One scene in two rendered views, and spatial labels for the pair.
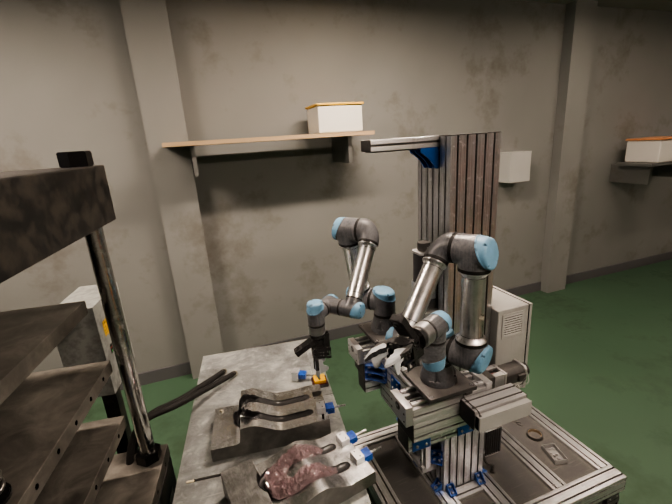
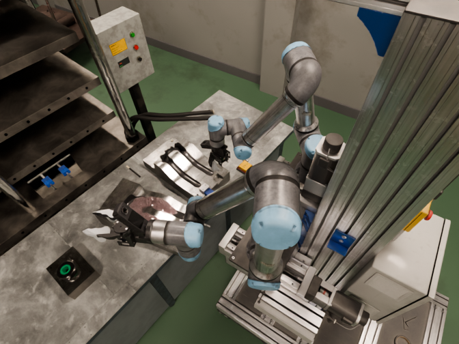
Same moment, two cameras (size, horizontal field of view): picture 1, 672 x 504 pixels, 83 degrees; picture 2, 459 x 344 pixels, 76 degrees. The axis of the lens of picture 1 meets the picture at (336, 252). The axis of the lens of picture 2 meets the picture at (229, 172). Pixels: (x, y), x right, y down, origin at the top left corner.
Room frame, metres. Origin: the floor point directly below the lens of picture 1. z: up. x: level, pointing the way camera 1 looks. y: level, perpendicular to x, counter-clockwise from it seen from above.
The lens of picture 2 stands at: (1.00, -0.71, 2.27)
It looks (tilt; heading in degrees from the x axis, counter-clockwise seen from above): 53 degrees down; 53
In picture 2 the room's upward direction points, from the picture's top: 2 degrees counter-clockwise
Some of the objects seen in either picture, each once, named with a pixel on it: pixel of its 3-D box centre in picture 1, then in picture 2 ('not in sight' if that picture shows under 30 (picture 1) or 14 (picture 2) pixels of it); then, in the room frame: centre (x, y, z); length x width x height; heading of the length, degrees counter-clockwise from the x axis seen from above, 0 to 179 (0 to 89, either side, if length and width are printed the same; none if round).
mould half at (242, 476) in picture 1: (299, 477); (149, 215); (1.11, 0.19, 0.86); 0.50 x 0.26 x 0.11; 119
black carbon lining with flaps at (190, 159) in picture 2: (272, 406); (184, 163); (1.44, 0.33, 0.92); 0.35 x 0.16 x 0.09; 102
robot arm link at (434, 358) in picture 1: (429, 351); (189, 241); (1.13, -0.29, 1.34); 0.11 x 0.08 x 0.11; 45
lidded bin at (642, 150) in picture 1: (655, 149); not in sight; (4.67, -3.92, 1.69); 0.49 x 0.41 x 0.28; 109
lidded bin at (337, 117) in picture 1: (334, 119); not in sight; (3.37, -0.06, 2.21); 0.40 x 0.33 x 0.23; 109
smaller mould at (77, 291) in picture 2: not in sight; (73, 271); (0.66, 0.16, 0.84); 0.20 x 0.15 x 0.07; 102
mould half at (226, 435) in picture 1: (270, 415); (184, 166); (1.45, 0.34, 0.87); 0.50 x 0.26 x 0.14; 102
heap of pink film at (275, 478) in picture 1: (298, 466); (149, 210); (1.12, 0.19, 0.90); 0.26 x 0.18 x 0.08; 119
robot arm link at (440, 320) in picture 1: (434, 326); (184, 234); (1.12, -0.31, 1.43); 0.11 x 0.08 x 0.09; 135
